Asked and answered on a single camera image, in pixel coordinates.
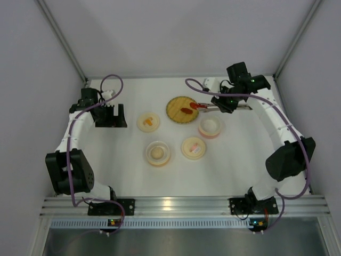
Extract metal tongs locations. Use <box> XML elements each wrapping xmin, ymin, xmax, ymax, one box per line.
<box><xmin>197</xmin><ymin>103</ymin><xmax>252</xmax><ymax>113</ymax></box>

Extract red sausage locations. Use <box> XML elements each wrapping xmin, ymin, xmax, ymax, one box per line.
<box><xmin>181</xmin><ymin>108</ymin><xmax>193</xmax><ymax>115</ymax></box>
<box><xmin>190</xmin><ymin>102</ymin><xmax>200</xmax><ymax>110</ymax></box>

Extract cream lid orange handle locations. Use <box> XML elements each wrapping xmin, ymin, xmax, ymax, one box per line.
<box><xmin>137</xmin><ymin>112</ymin><xmax>160</xmax><ymax>133</ymax></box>

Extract white rice ball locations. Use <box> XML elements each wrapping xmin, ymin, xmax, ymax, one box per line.
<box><xmin>151</xmin><ymin>147</ymin><xmax>164</xmax><ymax>160</ymax></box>

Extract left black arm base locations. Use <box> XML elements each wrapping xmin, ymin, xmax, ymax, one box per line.
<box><xmin>87</xmin><ymin>198</ymin><xmax>135</xmax><ymax>216</ymax></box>

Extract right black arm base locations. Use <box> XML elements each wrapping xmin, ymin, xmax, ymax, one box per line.
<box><xmin>229</xmin><ymin>197</ymin><xmax>279</xmax><ymax>215</ymax></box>

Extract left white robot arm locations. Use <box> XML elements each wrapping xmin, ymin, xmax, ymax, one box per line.
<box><xmin>45</xmin><ymin>88</ymin><xmax>127</xmax><ymax>201</ymax></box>

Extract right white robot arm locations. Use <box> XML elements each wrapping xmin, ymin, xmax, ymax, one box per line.
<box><xmin>201</xmin><ymin>62</ymin><xmax>316</xmax><ymax>205</ymax></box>

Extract right pink lunch container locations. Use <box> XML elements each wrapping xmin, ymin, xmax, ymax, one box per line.
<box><xmin>198</xmin><ymin>115</ymin><xmax>222</xmax><ymax>139</ymax></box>

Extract left orange lunch container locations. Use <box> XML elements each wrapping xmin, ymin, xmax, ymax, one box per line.
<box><xmin>145</xmin><ymin>141</ymin><xmax>171</xmax><ymax>167</ymax></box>

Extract round bamboo plate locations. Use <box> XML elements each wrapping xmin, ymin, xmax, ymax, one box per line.
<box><xmin>166</xmin><ymin>96</ymin><xmax>199</xmax><ymax>124</ymax></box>

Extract cream lid pink handle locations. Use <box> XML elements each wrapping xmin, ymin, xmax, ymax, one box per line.
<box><xmin>181</xmin><ymin>137</ymin><xmax>206</xmax><ymax>161</ymax></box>

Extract perforated cable duct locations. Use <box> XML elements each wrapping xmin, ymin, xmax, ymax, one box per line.
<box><xmin>50</xmin><ymin>218</ymin><xmax>251</xmax><ymax>229</ymax></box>

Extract left aluminium frame post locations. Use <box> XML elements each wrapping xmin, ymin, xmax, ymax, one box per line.
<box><xmin>35</xmin><ymin>0</ymin><xmax>88</xmax><ymax>86</ymax></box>

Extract aluminium frame post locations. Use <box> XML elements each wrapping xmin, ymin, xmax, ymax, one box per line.
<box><xmin>273</xmin><ymin>0</ymin><xmax>324</xmax><ymax>82</ymax></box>
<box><xmin>35</xmin><ymin>0</ymin><xmax>88</xmax><ymax>86</ymax></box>

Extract aluminium front rail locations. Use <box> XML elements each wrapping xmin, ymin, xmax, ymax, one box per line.
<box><xmin>39</xmin><ymin>195</ymin><xmax>330</xmax><ymax>218</ymax></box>

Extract right aluminium frame post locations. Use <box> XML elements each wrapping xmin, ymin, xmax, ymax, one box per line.
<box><xmin>273</xmin><ymin>0</ymin><xmax>324</xmax><ymax>82</ymax></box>

